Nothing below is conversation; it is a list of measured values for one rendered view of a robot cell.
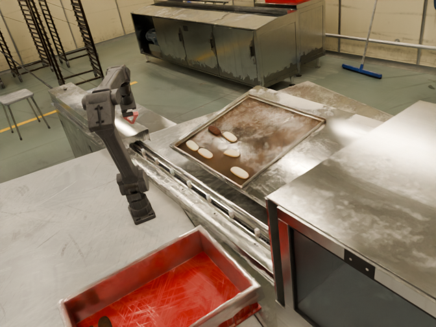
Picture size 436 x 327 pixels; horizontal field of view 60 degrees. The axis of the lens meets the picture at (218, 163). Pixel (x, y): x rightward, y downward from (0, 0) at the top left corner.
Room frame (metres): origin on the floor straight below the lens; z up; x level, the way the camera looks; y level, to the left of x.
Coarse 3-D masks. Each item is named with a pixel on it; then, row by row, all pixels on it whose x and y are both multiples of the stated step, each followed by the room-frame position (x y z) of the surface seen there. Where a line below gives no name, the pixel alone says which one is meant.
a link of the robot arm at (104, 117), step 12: (96, 96) 1.14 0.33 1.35; (108, 96) 1.13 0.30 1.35; (96, 108) 1.11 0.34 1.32; (108, 108) 1.10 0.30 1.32; (96, 120) 1.08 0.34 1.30; (108, 120) 1.07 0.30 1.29; (96, 132) 1.08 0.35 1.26; (108, 132) 1.08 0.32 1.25; (108, 144) 1.10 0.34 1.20; (120, 144) 1.12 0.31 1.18; (120, 156) 1.13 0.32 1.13; (120, 168) 1.15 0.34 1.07; (132, 168) 1.18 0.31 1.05; (120, 180) 1.20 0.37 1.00; (132, 180) 1.18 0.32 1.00; (144, 180) 1.20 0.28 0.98; (120, 192) 1.20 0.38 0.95
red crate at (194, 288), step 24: (192, 264) 0.89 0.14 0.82; (144, 288) 0.82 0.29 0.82; (168, 288) 0.81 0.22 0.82; (192, 288) 0.79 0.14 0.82; (216, 288) 0.77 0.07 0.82; (96, 312) 0.76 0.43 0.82; (120, 312) 0.75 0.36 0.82; (144, 312) 0.73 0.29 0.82; (168, 312) 0.72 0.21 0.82; (192, 312) 0.70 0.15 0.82; (240, 312) 0.65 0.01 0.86
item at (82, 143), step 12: (120, 108) 2.40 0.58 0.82; (144, 108) 2.32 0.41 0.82; (60, 120) 2.71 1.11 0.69; (72, 120) 2.34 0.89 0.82; (144, 120) 2.13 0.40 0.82; (156, 120) 2.10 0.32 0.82; (168, 120) 2.07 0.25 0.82; (72, 132) 2.51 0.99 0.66; (84, 132) 2.19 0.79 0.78; (72, 144) 2.65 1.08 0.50; (84, 144) 2.30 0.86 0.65; (96, 144) 2.03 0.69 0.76
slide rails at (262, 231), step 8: (136, 144) 1.76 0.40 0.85; (160, 160) 1.55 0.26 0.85; (160, 168) 1.48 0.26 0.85; (168, 168) 1.47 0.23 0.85; (184, 176) 1.38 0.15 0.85; (184, 184) 1.32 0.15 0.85; (192, 184) 1.31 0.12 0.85; (192, 192) 1.25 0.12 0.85; (208, 192) 1.23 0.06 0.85; (216, 200) 1.17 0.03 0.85; (216, 208) 1.12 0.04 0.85; (224, 208) 1.11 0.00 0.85; (232, 208) 1.10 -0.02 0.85; (224, 216) 1.07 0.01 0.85; (240, 216) 1.05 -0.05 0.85; (240, 224) 1.01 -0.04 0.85; (248, 224) 1.00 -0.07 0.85; (256, 224) 0.99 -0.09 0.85; (248, 232) 0.96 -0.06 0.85; (264, 232) 0.95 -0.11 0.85; (256, 240) 0.92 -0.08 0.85
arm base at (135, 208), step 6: (144, 198) 1.20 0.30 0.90; (132, 204) 1.18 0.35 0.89; (138, 204) 1.18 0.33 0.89; (144, 204) 1.19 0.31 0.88; (150, 204) 1.21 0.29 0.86; (132, 210) 1.18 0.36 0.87; (138, 210) 1.17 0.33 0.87; (144, 210) 1.18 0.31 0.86; (150, 210) 1.20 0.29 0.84; (132, 216) 1.18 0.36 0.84; (138, 216) 1.17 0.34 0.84; (144, 216) 1.17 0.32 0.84; (150, 216) 1.16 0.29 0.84; (138, 222) 1.15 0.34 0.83; (144, 222) 1.15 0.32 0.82
